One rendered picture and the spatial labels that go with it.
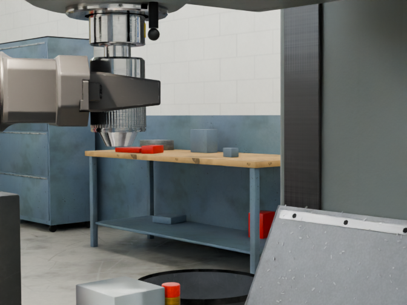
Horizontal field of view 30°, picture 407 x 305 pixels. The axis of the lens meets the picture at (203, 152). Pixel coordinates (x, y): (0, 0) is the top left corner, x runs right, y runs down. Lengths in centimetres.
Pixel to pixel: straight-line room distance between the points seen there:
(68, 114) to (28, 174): 769
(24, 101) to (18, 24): 932
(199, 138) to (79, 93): 591
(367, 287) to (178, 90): 638
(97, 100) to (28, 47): 762
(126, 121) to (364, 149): 38
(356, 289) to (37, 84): 47
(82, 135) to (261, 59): 247
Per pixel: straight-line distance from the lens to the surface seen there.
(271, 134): 631
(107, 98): 61
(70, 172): 801
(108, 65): 63
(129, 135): 64
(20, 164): 840
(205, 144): 642
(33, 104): 60
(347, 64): 94
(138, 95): 62
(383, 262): 89
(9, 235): 94
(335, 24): 96
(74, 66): 59
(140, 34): 64
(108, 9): 61
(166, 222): 681
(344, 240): 93
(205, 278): 292
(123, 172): 795
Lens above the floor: 122
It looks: 3 degrees down
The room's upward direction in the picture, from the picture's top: straight up
